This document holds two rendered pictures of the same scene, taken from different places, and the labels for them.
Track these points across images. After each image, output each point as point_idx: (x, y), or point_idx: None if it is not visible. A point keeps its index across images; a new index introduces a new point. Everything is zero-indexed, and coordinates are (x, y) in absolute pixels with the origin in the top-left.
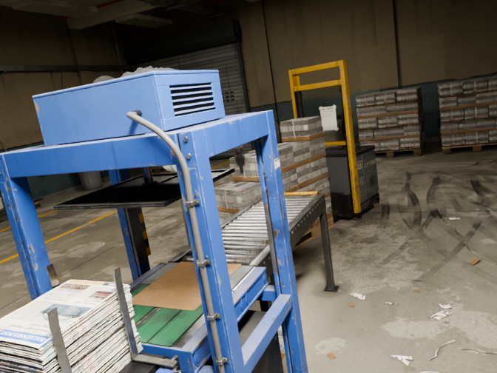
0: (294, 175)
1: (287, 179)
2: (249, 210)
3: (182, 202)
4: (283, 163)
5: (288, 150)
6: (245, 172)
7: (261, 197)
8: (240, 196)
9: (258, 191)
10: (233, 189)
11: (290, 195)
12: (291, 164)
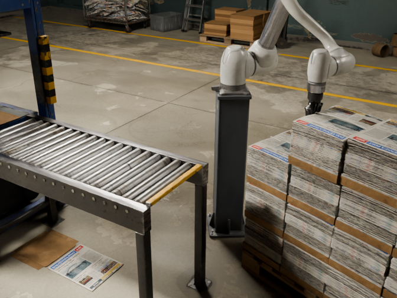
0: (390, 222)
1: (363, 211)
2: (136, 150)
3: (215, 110)
4: (363, 175)
5: (389, 160)
6: None
7: (193, 162)
8: (248, 155)
9: (281, 174)
10: (259, 142)
11: (356, 243)
12: (388, 194)
